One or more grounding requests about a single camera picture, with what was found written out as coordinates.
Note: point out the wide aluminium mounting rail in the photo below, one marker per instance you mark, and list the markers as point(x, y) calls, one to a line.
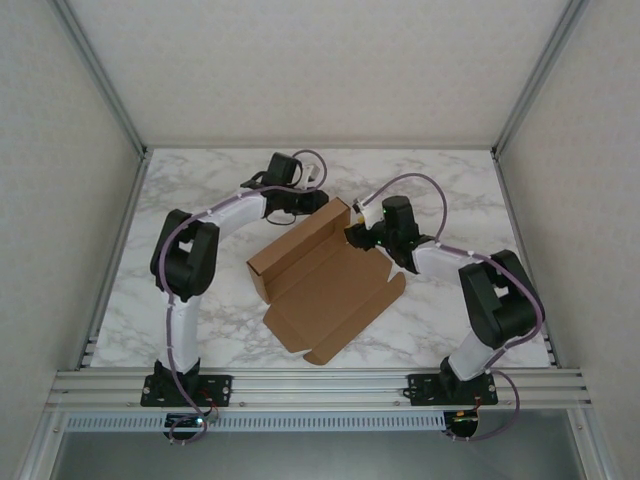
point(325, 390)

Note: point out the small controller board with LED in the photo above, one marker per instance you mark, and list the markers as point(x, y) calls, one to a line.
point(462, 425)
point(182, 422)

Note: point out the aluminium frame leg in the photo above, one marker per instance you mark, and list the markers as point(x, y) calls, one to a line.
point(592, 450)
point(42, 450)

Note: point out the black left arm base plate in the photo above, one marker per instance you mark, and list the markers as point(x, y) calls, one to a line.
point(222, 387)

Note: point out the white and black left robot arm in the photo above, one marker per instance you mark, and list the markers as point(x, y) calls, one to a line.
point(180, 335)

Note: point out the aluminium frame post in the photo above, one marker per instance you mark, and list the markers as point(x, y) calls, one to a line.
point(540, 75)
point(100, 75)

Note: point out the aluminium table side rail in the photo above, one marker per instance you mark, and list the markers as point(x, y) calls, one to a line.
point(510, 205)
point(133, 200)

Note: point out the brown cardboard paper box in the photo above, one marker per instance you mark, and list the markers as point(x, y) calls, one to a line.
point(330, 295)

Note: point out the thin aluminium table back rail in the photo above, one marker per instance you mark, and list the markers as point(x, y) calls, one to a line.
point(320, 147)

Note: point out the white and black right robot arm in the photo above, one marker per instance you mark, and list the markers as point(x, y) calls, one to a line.
point(440, 257)

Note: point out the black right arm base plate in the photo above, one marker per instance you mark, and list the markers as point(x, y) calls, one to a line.
point(420, 390)

